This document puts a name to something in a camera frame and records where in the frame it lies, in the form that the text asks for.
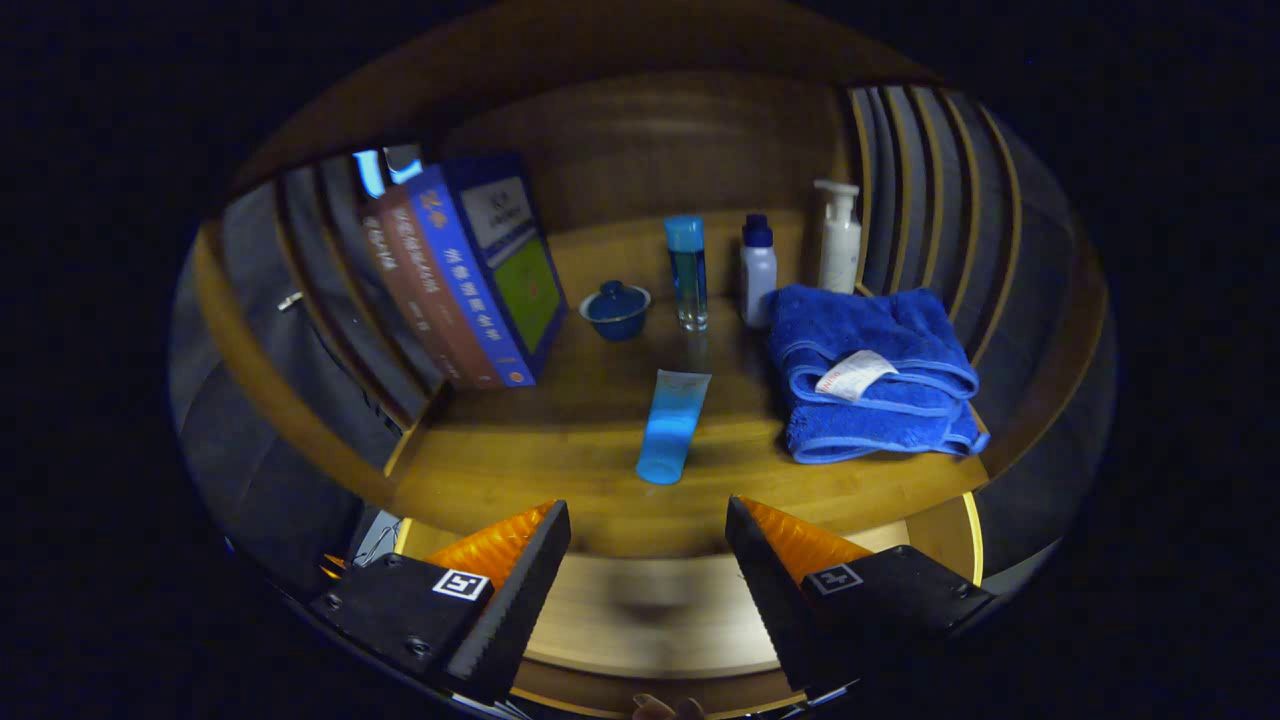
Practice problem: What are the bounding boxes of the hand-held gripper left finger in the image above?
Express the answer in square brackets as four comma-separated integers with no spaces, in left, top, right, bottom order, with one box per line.
[310,500,572,706]

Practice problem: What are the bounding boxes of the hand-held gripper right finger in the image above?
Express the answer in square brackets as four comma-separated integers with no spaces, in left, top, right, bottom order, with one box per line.
[725,495,998,701]

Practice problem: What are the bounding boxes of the light blue tube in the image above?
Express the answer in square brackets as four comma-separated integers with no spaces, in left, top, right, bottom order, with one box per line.
[636,368,713,487]

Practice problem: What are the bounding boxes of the wooden countertop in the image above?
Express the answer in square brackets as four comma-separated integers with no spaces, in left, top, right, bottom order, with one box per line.
[385,215,991,561]

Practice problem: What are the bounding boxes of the wooden cabinet with shelf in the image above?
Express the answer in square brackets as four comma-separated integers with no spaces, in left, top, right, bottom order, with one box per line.
[170,0,1116,720]

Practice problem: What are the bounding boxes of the folded blue towel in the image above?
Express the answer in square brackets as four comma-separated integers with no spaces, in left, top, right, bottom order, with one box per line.
[765,284,991,466]

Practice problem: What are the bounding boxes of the blue lidded teacup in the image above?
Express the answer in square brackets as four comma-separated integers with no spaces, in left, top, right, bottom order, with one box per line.
[579,280,653,343]

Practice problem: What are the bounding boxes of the white bottle with blue cap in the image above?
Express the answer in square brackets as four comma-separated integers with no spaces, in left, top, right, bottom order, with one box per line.
[740,213,779,329]

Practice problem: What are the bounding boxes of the reddish brown book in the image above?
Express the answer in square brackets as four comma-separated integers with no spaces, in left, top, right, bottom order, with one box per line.
[375,185,503,391]

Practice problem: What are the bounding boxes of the clear blue bottle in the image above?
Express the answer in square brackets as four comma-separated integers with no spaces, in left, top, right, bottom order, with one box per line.
[664,215,711,333]

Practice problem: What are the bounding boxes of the thick blue book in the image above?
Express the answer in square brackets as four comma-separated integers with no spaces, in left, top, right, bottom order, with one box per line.
[405,152,569,389]

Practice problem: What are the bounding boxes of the white pump bottle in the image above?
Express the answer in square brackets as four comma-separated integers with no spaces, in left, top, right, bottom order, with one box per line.
[812,179,863,294]

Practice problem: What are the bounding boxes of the black floor cables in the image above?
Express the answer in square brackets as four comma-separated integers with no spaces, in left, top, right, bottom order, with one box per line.
[350,513,403,567]

